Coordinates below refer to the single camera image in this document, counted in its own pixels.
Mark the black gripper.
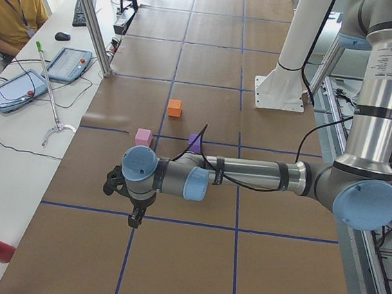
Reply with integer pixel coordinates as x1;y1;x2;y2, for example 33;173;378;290
128;197;156;228

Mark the orange foam cube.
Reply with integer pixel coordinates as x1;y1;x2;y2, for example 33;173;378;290
167;99;183;118

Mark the silver UR robot arm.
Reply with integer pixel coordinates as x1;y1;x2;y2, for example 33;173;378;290
104;0;392;231

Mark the pink foam cube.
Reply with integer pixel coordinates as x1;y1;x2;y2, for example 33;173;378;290
134;128;153;147

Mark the purple foam cube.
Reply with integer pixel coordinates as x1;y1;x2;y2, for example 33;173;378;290
187;134;202;154

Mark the reacher grabber stick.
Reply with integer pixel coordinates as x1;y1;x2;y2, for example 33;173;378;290
36;41;77;147

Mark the white side desk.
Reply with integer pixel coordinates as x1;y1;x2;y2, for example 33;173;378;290
0;0;115;279

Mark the brown paper table cover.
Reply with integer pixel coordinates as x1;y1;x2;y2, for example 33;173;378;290
0;0;348;294

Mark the far blue teach pendant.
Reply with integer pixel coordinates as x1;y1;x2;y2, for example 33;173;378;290
46;48;93;83

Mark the blue teach pendant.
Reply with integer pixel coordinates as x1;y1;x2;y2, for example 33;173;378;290
46;48;93;83
0;69;48;113

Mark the near blue teach pendant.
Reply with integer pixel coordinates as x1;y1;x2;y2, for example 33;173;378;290
0;69;48;113

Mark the black computer mouse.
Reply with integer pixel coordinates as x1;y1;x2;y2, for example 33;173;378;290
55;32;71;42

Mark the black keyboard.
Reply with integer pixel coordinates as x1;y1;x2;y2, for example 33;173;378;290
72;0;87;27

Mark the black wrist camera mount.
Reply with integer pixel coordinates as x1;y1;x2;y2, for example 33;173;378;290
103;165;128;197

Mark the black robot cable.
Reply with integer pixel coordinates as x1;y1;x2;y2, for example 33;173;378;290
169;0;371;201

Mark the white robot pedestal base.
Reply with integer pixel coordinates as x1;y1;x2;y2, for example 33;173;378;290
254;0;336;113

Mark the aluminium frame post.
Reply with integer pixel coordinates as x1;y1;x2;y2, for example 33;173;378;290
81;0;113;77

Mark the aluminium frame rail right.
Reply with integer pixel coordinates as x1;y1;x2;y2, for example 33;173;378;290
289;33;392;294

